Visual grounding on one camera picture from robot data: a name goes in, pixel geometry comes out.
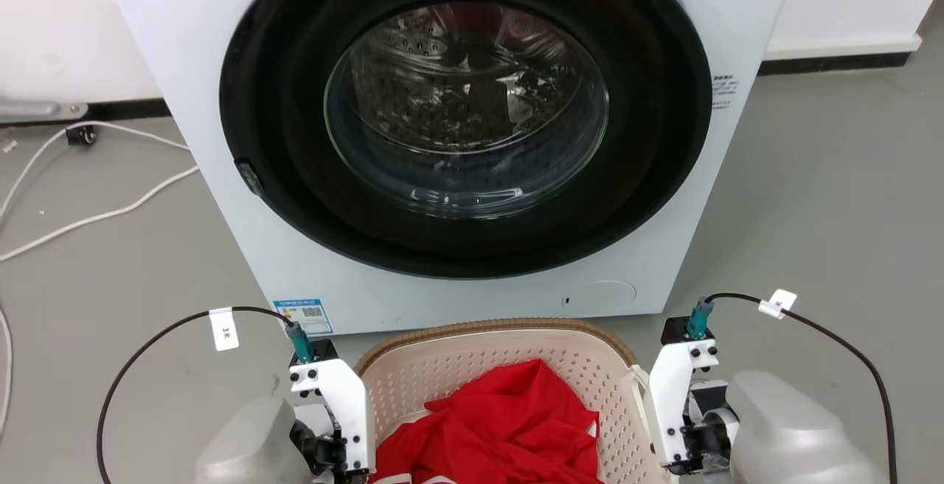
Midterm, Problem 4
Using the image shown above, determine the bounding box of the small white cable tag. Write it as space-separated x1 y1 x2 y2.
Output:
758 289 798 320

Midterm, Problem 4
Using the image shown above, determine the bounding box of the grey metal floor fixture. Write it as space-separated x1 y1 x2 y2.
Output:
0 98 89 122

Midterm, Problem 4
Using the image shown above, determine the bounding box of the teal left cable connector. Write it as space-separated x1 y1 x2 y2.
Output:
285 320 316 364

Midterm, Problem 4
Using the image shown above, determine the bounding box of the blue energy label sticker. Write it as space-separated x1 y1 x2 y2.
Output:
273 298 334 336

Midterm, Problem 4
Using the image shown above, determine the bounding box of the white tag marked 3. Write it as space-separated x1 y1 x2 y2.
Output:
209 307 240 352

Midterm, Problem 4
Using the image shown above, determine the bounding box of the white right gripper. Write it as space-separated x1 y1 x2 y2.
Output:
643 317 740 474

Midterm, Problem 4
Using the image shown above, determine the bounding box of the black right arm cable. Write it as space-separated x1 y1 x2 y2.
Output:
704 293 898 484

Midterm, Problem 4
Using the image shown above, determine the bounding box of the red garment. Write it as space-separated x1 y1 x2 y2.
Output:
369 359 604 484

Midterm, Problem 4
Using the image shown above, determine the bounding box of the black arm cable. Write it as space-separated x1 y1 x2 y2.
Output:
704 293 898 484
96 306 294 484

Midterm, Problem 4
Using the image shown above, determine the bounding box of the beige perforated laundry basket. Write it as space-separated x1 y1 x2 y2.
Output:
354 318 668 484

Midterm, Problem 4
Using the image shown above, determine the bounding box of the round washer filter cover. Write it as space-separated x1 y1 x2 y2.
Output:
580 280 637 313

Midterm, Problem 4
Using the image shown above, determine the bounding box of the teal right cable connector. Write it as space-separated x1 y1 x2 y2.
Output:
685 300 715 342

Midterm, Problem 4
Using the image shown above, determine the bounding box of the teal cable connector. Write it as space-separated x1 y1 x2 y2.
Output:
685 300 715 342
285 320 316 364

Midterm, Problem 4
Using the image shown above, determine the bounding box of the round black washer door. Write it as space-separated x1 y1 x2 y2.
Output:
219 0 713 280

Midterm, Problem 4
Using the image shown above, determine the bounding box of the thin white floor cable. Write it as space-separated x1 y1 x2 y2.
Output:
0 307 14 437

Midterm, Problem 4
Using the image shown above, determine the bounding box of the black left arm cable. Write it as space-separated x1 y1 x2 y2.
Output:
96 306 294 484

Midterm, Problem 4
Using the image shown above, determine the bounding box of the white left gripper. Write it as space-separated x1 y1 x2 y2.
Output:
288 339 377 479

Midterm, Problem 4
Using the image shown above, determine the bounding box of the white front-load washing machine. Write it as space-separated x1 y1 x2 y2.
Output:
94 0 802 337

